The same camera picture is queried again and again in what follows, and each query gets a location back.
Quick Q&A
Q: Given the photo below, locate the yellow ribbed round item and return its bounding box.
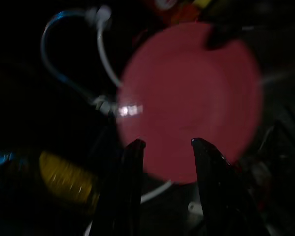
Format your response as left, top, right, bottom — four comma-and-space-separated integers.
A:
37, 150, 101, 213

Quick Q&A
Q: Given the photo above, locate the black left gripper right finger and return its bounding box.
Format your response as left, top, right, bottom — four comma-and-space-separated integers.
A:
190, 137, 270, 236

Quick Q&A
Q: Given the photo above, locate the pink round plate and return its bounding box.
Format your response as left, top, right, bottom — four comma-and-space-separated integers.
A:
116, 22, 264, 185

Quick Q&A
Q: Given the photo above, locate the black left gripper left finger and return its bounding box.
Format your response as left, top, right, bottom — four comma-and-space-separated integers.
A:
88, 139, 147, 236

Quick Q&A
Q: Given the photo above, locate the dark blue item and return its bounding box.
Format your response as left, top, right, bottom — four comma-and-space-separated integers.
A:
0, 148, 15, 167

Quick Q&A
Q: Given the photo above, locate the white wire dish rack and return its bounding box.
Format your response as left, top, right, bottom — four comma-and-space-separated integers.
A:
40, 4, 204, 217

